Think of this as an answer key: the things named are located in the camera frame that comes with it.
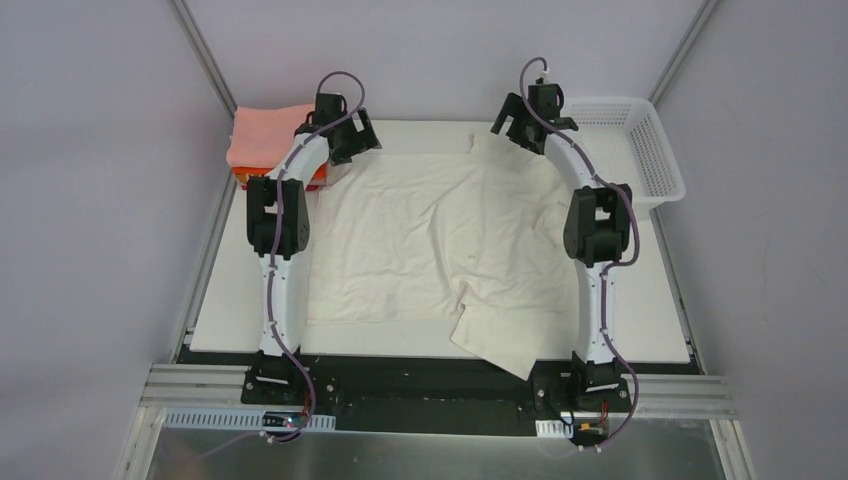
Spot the cream white t shirt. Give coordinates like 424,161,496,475
307,135,579,378

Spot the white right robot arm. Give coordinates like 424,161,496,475
490,78,633,410

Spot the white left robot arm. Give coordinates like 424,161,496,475
227,93,381,405

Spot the orange folded t shirt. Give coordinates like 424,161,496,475
231,163,328,190

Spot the white plastic basket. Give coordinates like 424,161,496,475
563,97,686,210

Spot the pink folded t shirt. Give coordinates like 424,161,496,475
226,104,314,171

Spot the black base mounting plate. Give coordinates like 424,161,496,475
240,353,631,437

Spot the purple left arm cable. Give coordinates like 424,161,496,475
165,70,367,462

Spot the right white cable duct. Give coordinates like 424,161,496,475
535,419,574,439

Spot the white cable duct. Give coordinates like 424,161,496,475
162,408,336,433
535,419,574,439

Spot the left white cable duct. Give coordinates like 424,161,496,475
162,408,336,433

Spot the aluminium frame rail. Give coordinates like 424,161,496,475
139,364,737,420

